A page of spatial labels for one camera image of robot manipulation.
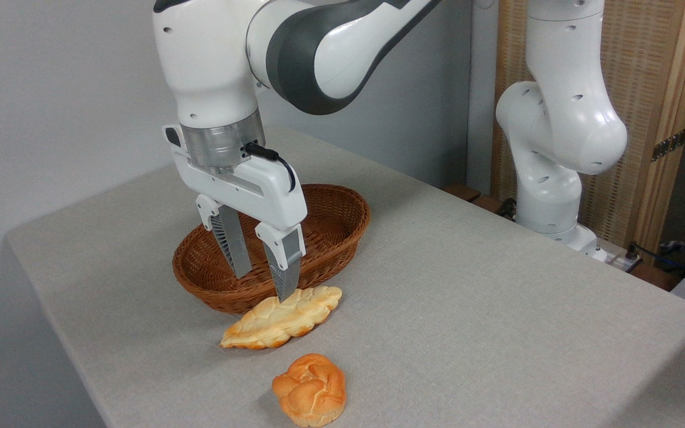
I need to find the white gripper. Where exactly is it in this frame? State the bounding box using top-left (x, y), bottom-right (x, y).
top-left (162, 124), bottom-right (308, 302)

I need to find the round knotted bread roll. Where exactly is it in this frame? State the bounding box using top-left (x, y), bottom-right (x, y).
top-left (272, 353), bottom-right (347, 427)

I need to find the long braided bread loaf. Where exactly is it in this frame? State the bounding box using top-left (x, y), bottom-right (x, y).
top-left (219, 285), bottom-right (343, 350)

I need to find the brown wicker basket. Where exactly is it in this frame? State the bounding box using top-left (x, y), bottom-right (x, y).
top-left (172, 184), bottom-right (371, 315)

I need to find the dark metal screen hinge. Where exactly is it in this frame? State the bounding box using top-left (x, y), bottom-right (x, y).
top-left (652, 128), bottom-right (685, 162)

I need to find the wooden woven folding screen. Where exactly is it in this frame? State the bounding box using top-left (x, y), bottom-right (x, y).
top-left (491, 0), bottom-right (685, 250)

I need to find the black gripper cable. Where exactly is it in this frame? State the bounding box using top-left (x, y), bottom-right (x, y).
top-left (244, 142), bottom-right (297, 193)

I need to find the black plug with cable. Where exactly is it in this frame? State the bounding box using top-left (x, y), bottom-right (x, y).
top-left (626, 241), bottom-right (685, 272)

